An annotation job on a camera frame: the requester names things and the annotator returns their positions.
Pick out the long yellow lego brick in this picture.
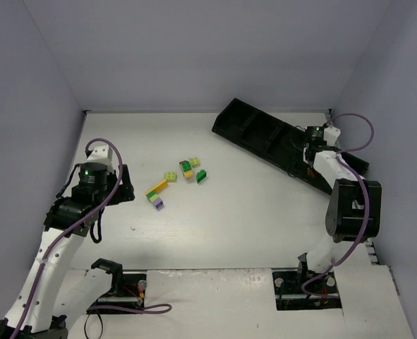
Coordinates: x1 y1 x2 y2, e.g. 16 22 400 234
145 179 168 195

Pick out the light green lego brick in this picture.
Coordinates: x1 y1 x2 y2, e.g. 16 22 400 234
189 157 200 167
164 172 177 182

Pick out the green yellow brown lego stack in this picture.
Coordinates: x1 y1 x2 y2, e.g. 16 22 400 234
179 160 193 179

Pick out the dark green curved lego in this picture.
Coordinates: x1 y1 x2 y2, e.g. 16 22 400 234
196 169 207 184

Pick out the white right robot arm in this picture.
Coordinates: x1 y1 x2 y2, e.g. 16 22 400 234
297 125 382 285

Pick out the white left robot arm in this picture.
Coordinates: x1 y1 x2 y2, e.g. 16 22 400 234
0 138 135 338

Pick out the black compartment sorting tray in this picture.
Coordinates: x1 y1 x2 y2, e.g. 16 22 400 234
210 97 370 195

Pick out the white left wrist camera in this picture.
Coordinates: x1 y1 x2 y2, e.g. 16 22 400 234
86 145 112 167

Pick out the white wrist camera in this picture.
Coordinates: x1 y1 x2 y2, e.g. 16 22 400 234
323 126 341 147
86 145 112 167

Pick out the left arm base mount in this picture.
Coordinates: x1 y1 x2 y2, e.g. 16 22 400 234
92 270 147 310

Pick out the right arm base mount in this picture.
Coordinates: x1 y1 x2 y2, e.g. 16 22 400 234
272 269 342 311

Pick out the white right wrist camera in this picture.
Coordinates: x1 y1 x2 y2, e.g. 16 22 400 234
323 126 341 147

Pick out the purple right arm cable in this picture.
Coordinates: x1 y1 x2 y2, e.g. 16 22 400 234
301 112 375 301

